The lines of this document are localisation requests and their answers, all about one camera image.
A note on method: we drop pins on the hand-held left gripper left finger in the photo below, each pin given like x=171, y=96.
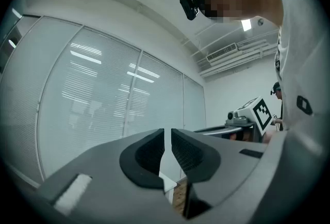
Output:
x=108, y=192

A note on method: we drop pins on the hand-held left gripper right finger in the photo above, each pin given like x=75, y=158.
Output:
x=227, y=171

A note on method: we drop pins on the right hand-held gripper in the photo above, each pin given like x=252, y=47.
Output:
x=261, y=114

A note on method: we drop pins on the person's right forearm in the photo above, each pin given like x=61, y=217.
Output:
x=269, y=136

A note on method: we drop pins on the white window blind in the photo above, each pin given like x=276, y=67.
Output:
x=154, y=94
x=194, y=104
x=85, y=101
x=20, y=101

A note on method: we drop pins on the white ceiling pipe bundle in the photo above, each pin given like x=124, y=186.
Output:
x=232, y=68

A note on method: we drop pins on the white ceiling air vent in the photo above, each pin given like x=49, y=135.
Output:
x=221, y=52

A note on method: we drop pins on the ceiling light panel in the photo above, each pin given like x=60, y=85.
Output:
x=16, y=13
x=246, y=24

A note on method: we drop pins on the white printed t-shirt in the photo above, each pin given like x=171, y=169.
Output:
x=301, y=50

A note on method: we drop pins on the round ceiling detector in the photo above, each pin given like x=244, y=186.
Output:
x=261, y=21

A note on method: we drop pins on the black head-mounted camera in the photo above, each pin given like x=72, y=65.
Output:
x=189, y=6

